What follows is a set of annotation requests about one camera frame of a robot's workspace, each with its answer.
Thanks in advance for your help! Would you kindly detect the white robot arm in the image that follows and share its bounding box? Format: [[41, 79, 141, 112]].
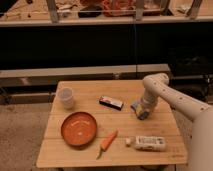
[[141, 73, 213, 171]]

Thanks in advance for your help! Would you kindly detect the black and white box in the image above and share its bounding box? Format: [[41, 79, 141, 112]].
[[99, 96, 123, 110]]

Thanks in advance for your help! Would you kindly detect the white plastic bottle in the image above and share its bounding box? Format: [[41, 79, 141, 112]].
[[125, 136, 166, 151]]

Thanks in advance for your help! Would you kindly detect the orange toy carrot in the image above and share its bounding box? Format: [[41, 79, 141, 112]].
[[97, 131, 118, 159]]

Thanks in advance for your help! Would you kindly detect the orange bowl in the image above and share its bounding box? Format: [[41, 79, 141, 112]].
[[61, 112, 97, 147]]

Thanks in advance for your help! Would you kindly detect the clear plastic cup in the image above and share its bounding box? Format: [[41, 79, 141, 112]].
[[57, 87, 74, 109]]

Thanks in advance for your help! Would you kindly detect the red cloth on shelf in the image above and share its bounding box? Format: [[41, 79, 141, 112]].
[[102, 0, 136, 17]]

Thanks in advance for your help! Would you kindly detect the wooden shelf ledge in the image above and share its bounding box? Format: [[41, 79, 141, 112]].
[[0, 64, 170, 87]]

